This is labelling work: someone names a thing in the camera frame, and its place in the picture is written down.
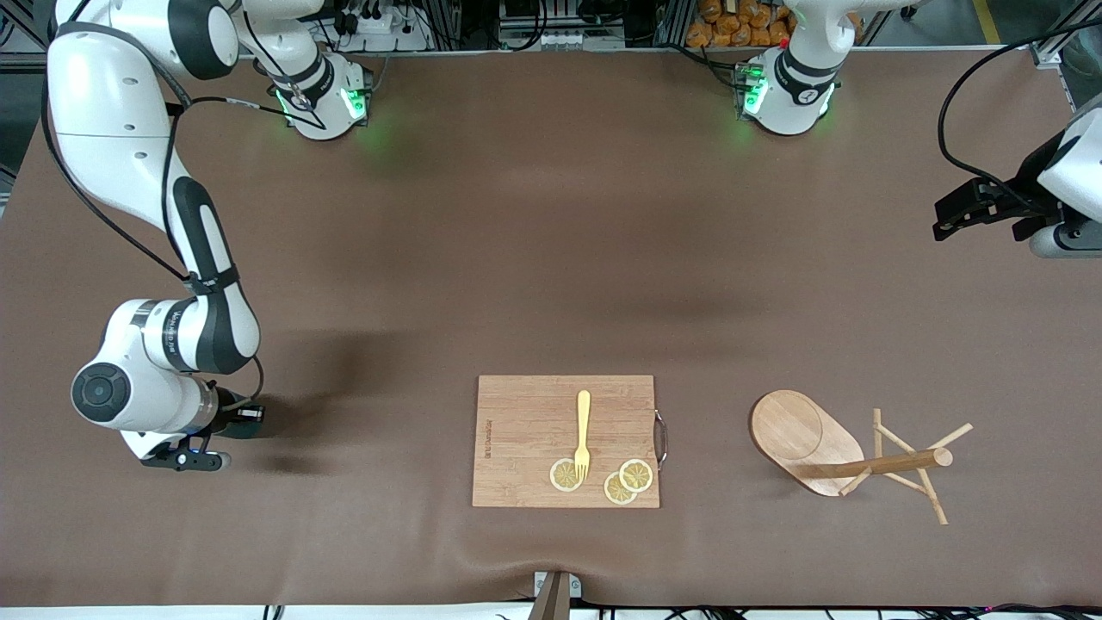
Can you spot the bag of orange buns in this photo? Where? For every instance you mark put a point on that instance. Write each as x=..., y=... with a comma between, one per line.
x=732, y=26

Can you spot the wooden mug tree rack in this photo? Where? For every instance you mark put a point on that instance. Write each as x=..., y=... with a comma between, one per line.
x=801, y=430

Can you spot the lemon slice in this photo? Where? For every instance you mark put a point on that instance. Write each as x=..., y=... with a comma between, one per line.
x=616, y=492
x=638, y=474
x=560, y=475

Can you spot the dark teal mug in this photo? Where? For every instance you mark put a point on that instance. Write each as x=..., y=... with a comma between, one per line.
x=256, y=429

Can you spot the aluminium camera post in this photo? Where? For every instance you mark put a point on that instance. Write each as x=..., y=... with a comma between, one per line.
x=555, y=596

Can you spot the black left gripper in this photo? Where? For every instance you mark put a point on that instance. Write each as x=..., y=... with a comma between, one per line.
x=1021, y=195

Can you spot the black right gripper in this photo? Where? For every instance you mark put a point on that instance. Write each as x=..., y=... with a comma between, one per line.
x=231, y=417

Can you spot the white power strip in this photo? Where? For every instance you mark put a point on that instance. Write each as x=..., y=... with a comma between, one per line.
x=379, y=26

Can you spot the aluminium frame profile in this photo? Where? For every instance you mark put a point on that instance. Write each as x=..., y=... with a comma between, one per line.
x=1055, y=47

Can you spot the yellow plastic fork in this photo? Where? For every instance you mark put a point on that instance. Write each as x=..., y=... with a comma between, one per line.
x=584, y=413

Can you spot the brown table mat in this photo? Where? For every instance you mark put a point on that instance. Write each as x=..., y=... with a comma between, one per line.
x=430, y=258

